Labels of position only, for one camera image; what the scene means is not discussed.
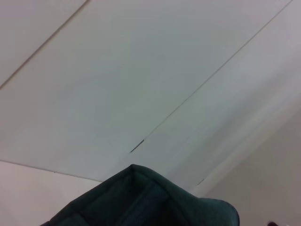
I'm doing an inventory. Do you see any dark teal insulated lunch bag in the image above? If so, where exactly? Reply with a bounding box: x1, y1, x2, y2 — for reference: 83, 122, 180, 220
40, 164, 240, 226

